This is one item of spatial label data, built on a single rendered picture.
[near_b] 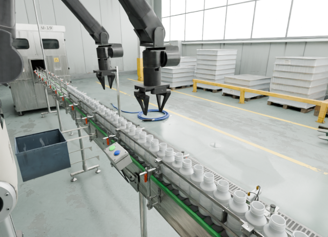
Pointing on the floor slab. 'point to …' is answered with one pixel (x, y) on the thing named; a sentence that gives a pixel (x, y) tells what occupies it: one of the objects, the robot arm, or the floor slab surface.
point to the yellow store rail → (269, 96)
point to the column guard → (139, 69)
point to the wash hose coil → (147, 112)
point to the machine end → (35, 44)
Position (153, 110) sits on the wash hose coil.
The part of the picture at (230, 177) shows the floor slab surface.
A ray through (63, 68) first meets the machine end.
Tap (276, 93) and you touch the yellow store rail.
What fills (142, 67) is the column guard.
